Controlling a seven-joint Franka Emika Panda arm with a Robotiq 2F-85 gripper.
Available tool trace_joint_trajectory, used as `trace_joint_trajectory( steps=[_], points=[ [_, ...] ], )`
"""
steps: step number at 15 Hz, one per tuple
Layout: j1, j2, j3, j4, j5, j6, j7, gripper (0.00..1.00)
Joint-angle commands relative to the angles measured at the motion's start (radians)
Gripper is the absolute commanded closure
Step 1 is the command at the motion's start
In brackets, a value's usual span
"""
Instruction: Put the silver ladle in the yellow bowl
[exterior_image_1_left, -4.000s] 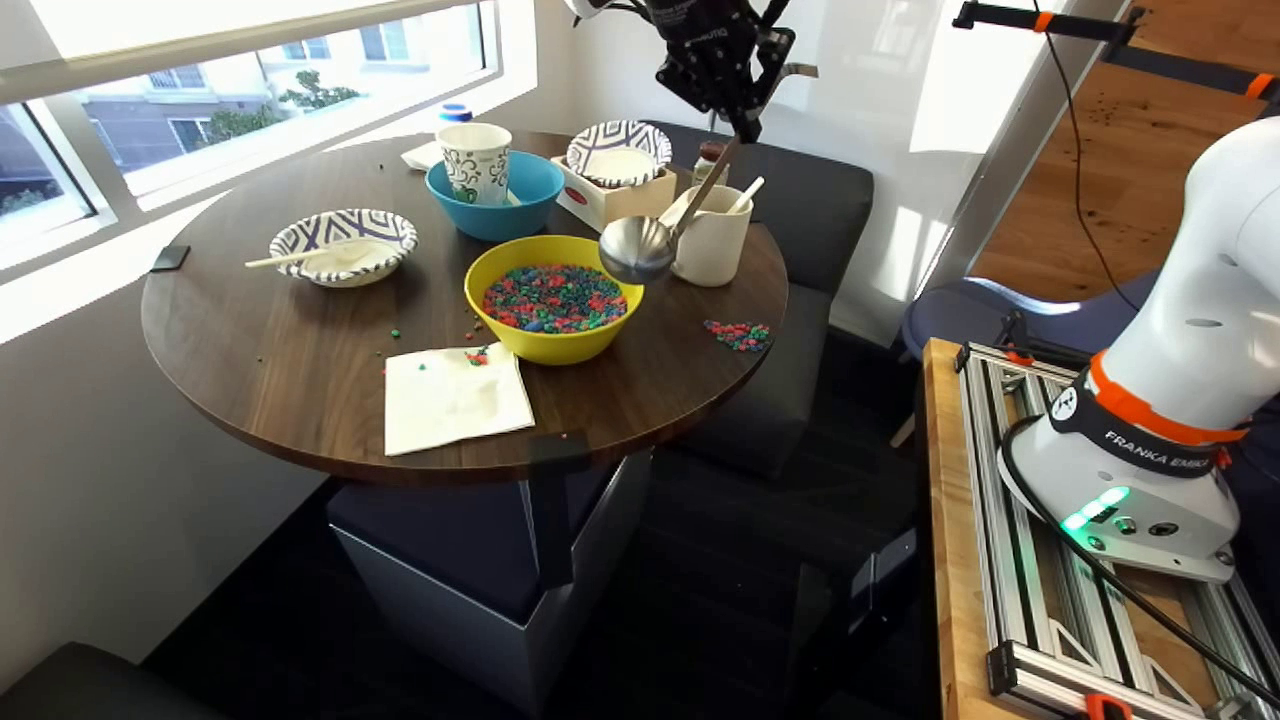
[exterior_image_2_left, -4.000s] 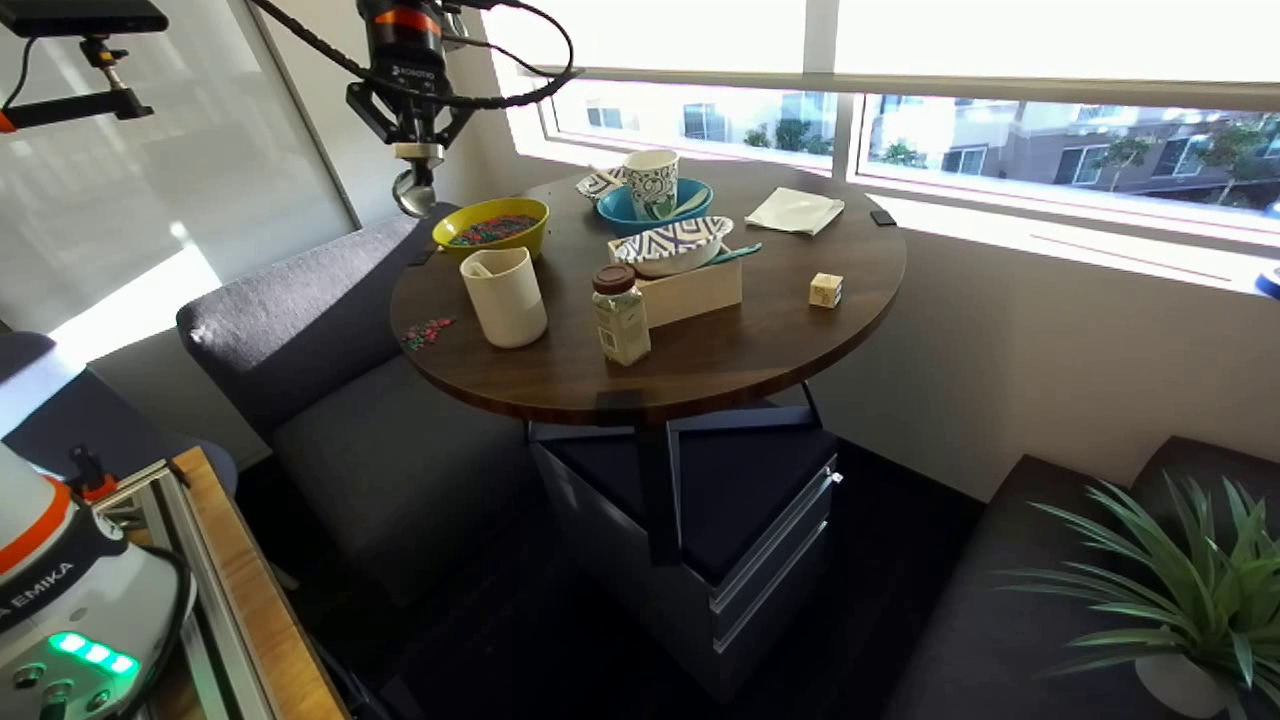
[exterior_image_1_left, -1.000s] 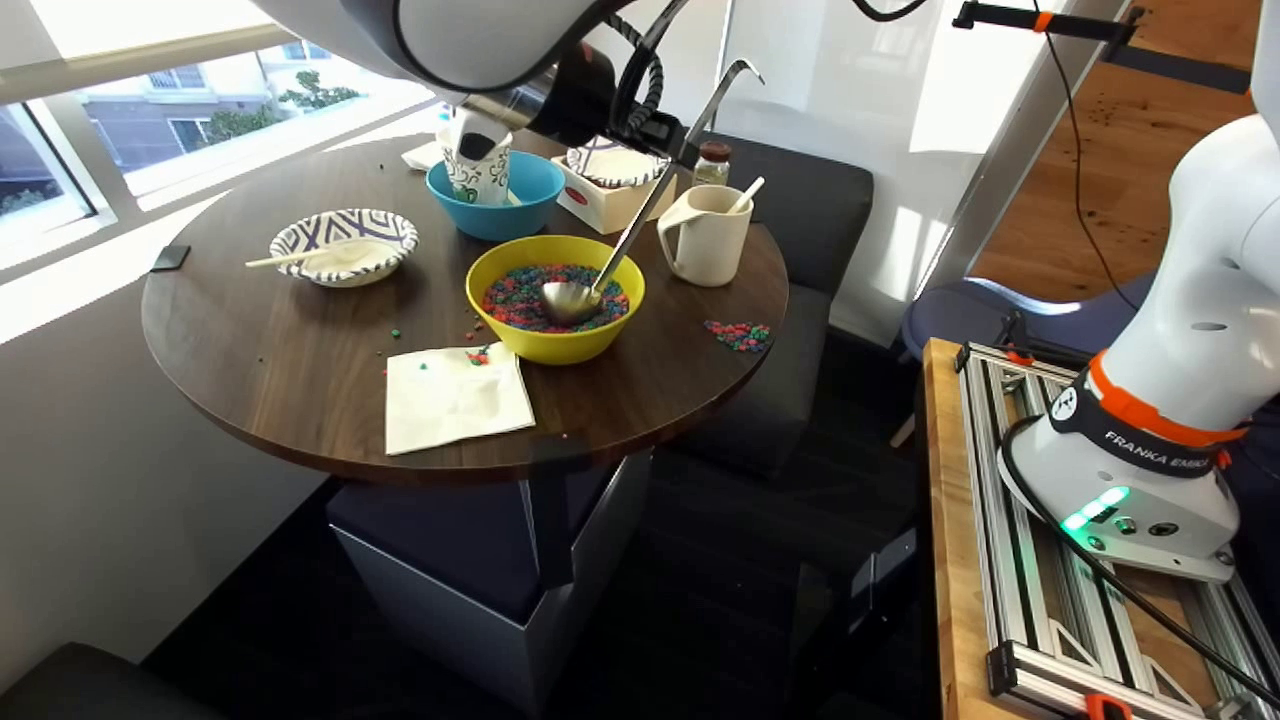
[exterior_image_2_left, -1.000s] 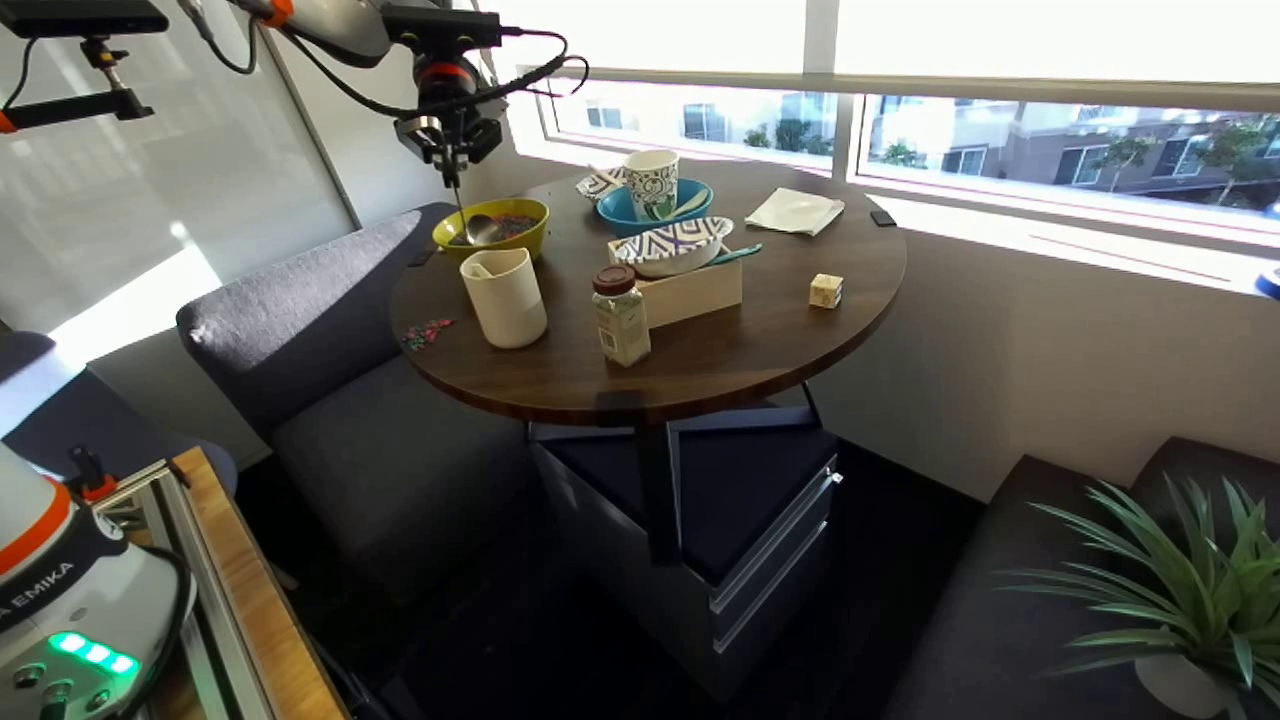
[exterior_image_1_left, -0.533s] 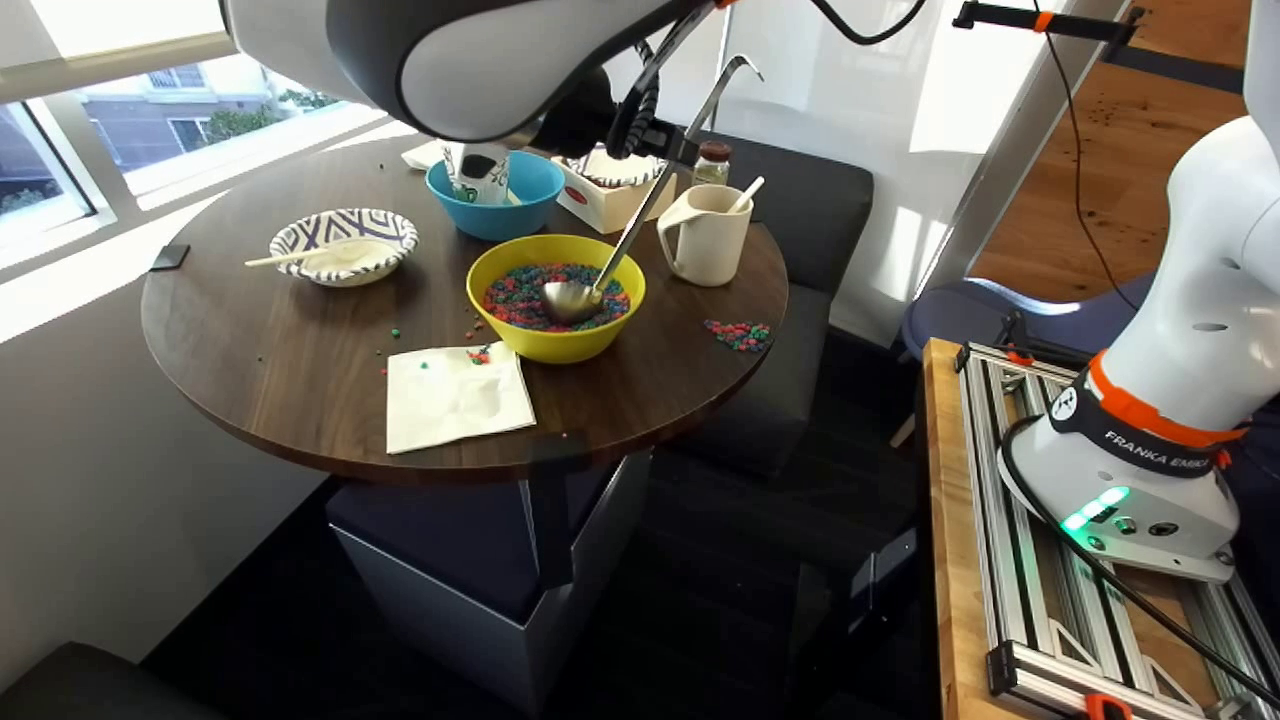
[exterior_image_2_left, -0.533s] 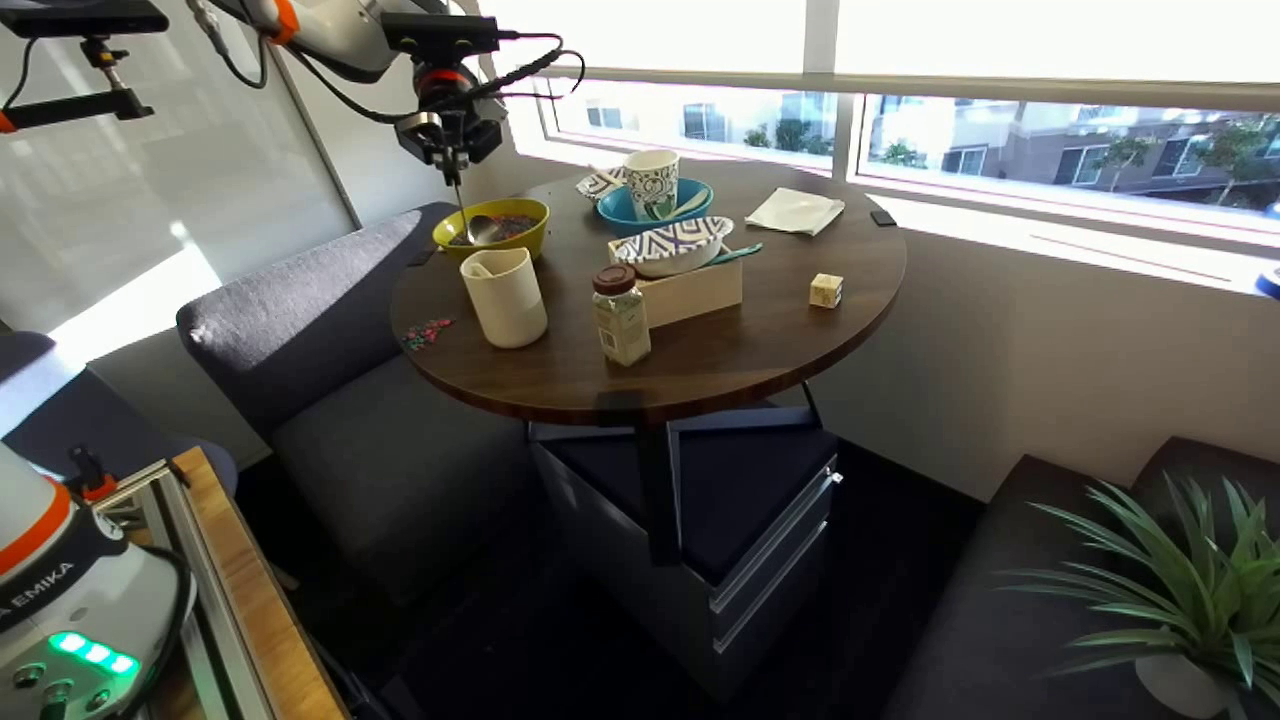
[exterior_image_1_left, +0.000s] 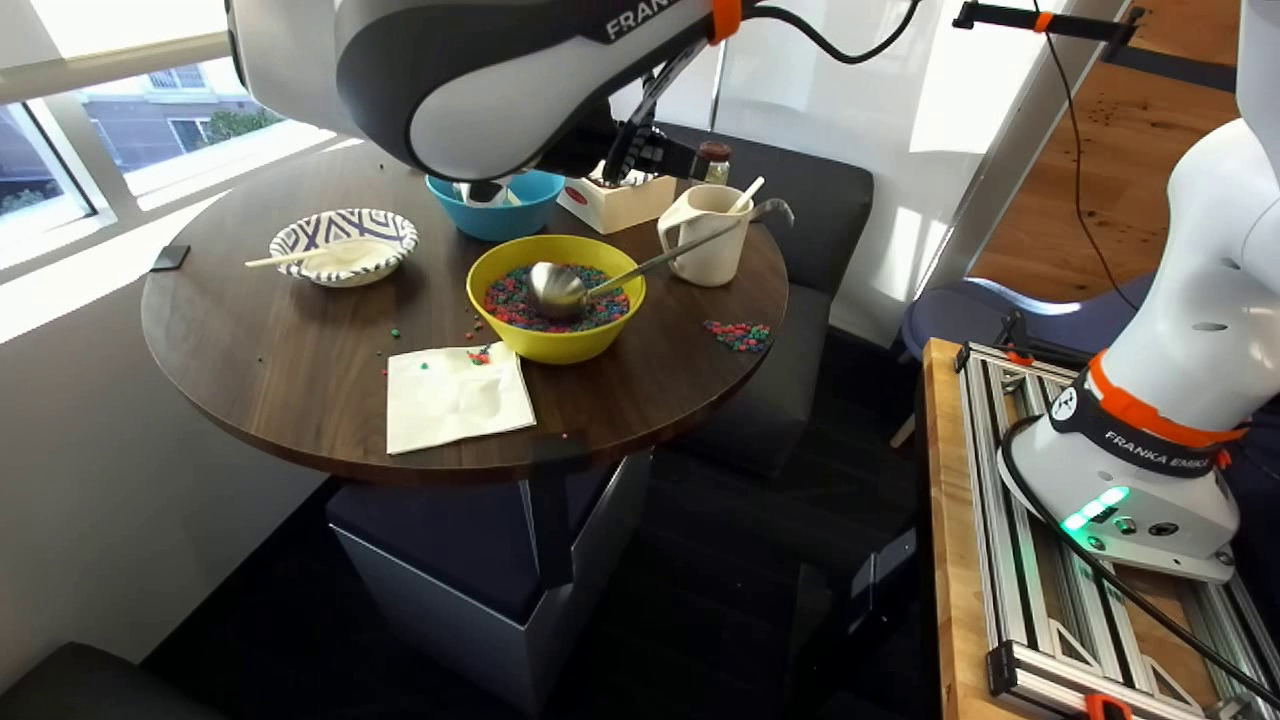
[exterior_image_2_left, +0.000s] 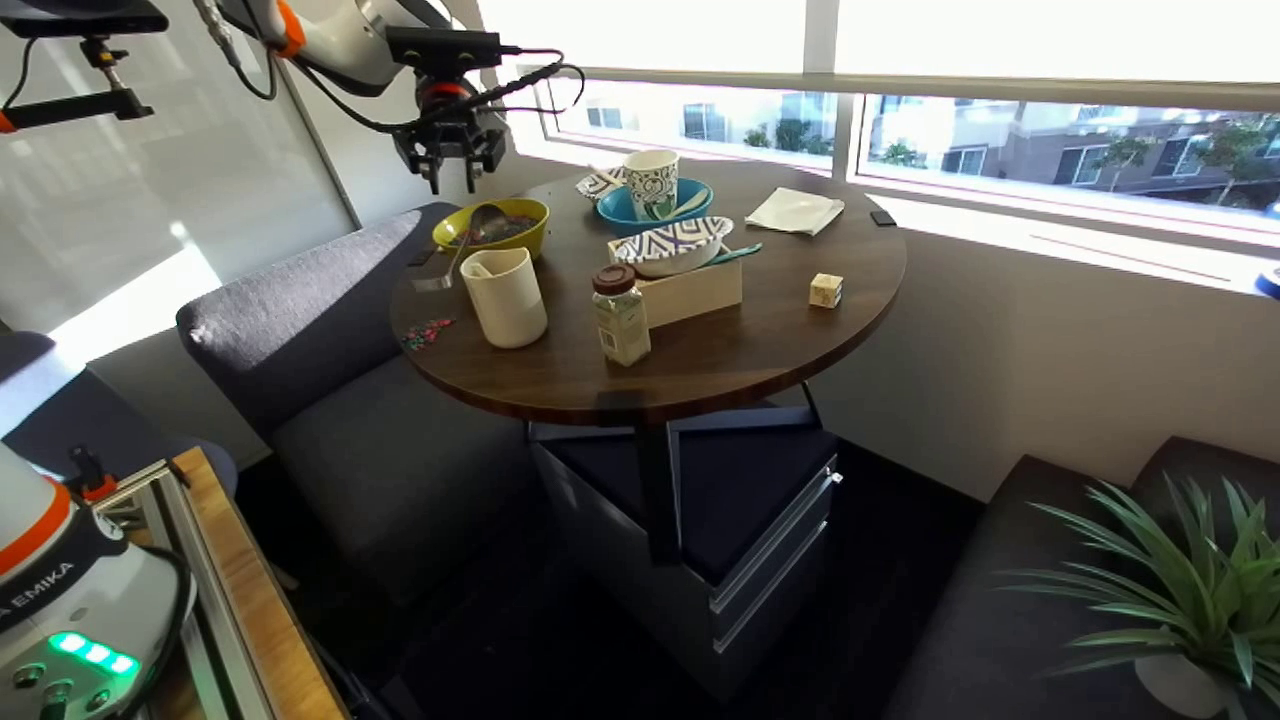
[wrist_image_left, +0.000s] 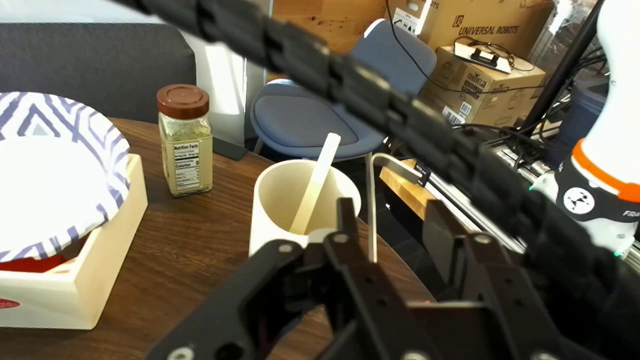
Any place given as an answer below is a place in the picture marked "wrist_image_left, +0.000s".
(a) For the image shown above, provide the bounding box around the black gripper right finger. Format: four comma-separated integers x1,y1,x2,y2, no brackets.
420,198,604,360

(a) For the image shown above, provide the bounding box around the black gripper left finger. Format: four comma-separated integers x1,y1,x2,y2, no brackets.
144,196,430,360

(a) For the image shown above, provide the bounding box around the silver ladle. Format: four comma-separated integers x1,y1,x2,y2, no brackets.
363,150,430,264

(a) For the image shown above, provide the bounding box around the white pitcher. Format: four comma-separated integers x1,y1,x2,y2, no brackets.
246,156,363,261

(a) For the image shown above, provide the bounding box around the cream stick in pitcher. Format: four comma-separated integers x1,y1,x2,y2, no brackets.
288,131,343,238

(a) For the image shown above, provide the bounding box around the cardboard box with labels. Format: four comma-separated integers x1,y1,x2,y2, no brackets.
418,42,549,131

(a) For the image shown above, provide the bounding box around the spice jar with brown lid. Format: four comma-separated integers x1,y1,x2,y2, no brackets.
154,82,215,200

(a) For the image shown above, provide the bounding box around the blue office chair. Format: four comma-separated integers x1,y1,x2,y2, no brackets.
248,19,440,164

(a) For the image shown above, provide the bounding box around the cream wooden box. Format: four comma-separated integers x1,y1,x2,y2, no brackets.
0,152,150,332

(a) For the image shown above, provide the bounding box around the black monitor pole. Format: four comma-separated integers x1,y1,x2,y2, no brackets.
518,0,605,139

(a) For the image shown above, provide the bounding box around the printed Universal Robots cardboard box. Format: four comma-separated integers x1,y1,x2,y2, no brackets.
408,0,555,61

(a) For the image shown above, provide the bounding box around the red item in box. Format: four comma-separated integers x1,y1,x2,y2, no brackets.
0,250,70,274

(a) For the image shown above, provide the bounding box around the blue patterned paper plate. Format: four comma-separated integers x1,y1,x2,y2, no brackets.
0,90,134,264

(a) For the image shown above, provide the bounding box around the plain cardboard box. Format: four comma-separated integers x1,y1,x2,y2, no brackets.
270,0,403,57

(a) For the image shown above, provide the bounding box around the grey sofa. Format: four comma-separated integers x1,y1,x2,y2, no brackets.
0,22,200,126

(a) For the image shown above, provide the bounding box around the black braided cable sleeve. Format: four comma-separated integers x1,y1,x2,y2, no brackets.
107,0,640,360

